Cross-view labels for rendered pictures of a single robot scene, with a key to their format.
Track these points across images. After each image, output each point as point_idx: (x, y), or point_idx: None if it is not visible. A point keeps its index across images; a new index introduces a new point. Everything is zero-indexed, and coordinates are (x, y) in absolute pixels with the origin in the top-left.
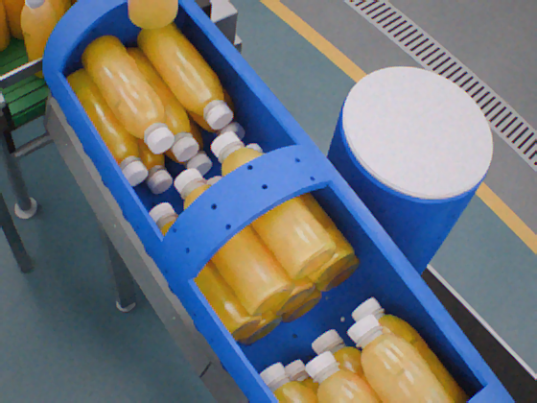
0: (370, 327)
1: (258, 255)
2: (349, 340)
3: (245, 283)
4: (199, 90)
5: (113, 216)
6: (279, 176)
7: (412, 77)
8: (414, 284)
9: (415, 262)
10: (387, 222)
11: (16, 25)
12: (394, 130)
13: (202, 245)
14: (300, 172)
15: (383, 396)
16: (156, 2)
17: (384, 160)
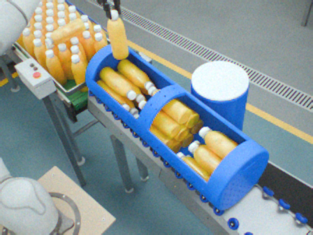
0: (205, 130)
1: (167, 118)
2: None
3: (165, 126)
4: (141, 78)
5: (120, 131)
6: (168, 92)
7: (214, 63)
8: (216, 115)
9: None
10: None
11: (68, 74)
12: (209, 82)
13: (149, 116)
14: (175, 91)
15: (214, 150)
16: (121, 49)
17: (207, 91)
